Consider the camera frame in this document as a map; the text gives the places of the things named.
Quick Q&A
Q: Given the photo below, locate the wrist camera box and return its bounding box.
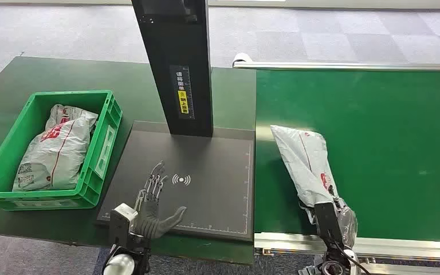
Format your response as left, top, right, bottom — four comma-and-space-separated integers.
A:
109, 203, 139, 249
314, 202, 343, 248

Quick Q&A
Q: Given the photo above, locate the grey courier bag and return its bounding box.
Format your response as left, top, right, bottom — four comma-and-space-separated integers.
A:
270, 124, 348, 225
11, 103, 99, 193

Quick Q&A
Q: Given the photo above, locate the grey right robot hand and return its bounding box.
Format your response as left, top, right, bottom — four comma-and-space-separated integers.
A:
330, 186, 358, 249

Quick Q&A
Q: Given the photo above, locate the black and yellow label sticker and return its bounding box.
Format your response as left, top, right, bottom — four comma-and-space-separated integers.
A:
169, 65, 195, 120

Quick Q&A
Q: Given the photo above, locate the aluminium conveyor side rail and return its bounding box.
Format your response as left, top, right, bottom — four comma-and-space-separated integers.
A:
253, 232, 440, 275
232, 53, 440, 72

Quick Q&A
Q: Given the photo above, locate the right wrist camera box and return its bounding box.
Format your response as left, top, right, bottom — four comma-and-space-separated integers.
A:
314, 202, 343, 248

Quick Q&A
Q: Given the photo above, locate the green plastic basket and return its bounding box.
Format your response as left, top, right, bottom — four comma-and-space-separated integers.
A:
0, 89, 123, 211

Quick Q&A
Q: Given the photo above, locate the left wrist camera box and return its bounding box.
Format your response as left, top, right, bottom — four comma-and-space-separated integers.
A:
109, 203, 139, 249

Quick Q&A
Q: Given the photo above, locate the black weighing device with column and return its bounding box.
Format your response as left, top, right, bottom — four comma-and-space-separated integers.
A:
96, 0, 256, 242

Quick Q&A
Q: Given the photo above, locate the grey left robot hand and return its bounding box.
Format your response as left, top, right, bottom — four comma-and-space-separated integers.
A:
133, 160, 188, 241

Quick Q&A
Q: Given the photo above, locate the green conveyor belt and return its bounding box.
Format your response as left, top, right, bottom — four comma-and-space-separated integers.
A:
254, 69, 440, 243

